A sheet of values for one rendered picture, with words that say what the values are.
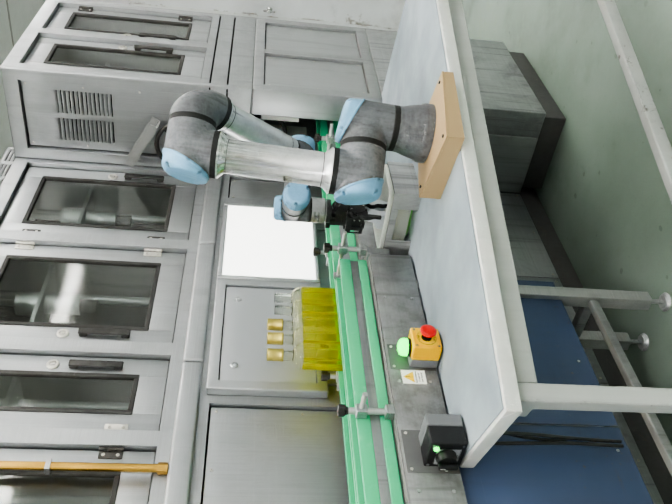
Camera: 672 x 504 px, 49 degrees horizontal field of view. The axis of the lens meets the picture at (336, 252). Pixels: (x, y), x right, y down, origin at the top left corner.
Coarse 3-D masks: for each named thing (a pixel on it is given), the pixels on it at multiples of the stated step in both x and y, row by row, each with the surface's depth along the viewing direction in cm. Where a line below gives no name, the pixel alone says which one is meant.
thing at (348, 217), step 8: (328, 200) 217; (328, 208) 215; (352, 208) 216; (360, 208) 217; (328, 216) 216; (336, 216) 219; (344, 216) 219; (352, 216) 217; (328, 224) 220; (336, 224) 220; (344, 224) 220; (352, 224) 219; (360, 224) 219; (352, 232) 220; (360, 232) 221
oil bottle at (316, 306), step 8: (296, 304) 211; (304, 304) 211; (312, 304) 212; (320, 304) 212; (328, 304) 212; (336, 304) 213; (296, 312) 210; (304, 312) 210; (312, 312) 210; (320, 312) 210; (328, 312) 210; (336, 312) 211
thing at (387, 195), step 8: (384, 168) 218; (384, 176) 222; (384, 184) 224; (384, 192) 226; (392, 192) 208; (384, 200) 228; (392, 200) 209; (384, 224) 213; (376, 232) 227; (384, 232) 215; (376, 240) 224; (384, 240) 218
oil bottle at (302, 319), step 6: (294, 318) 207; (300, 318) 207; (306, 318) 207; (312, 318) 207; (318, 318) 208; (324, 318) 208; (330, 318) 208; (336, 318) 209; (294, 324) 206; (300, 324) 205; (306, 324) 205; (312, 324) 205; (318, 324) 206; (324, 324) 206; (330, 324) 206; (336, 324) 207
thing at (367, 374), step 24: (360, 264) 212; (360, 288) 204; (360, 312) 196; (360, 336) 189; (360, 360) 182; (360, 384) 175; (384, 384) 176; (360, 432) 164; (384, 432) 165; (360, 456) 159; (384, 456) 160; (384, 480) 156
